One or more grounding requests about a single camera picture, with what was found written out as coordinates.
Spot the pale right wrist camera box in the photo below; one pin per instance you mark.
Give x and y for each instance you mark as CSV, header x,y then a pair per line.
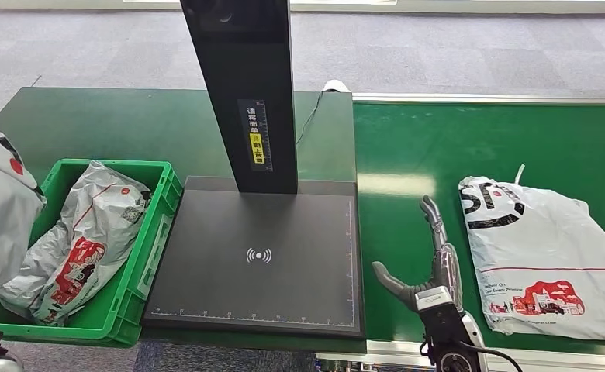
x,y
433,299

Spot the green plastic crate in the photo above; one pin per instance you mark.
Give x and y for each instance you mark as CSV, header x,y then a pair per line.
x,y
143,287

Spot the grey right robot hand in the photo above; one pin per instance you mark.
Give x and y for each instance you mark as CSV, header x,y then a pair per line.
x,y
446,272

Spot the large grey mailer, black logo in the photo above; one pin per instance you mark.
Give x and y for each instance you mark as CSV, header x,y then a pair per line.
x,y
549,241

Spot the white roller end cap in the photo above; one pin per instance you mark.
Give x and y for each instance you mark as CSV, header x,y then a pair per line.
x,y
336,86

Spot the black scanner column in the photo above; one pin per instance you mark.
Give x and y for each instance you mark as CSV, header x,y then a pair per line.
x,y
246,67

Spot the green conveyor belt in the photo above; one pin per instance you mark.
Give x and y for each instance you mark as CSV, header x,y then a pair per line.
x,y
477,138

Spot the black scanner base plate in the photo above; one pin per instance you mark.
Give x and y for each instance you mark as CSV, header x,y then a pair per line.
x,y
261,277

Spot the black and yellow column label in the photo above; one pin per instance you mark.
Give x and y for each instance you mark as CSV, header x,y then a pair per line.
x,y
256,134

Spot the crumpled grey mailer, red print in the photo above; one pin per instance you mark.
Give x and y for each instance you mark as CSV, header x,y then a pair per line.
x,y
92,226

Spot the aluminium conveyor frame rail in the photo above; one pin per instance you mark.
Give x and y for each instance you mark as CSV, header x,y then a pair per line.
x,y
487,97
384,357

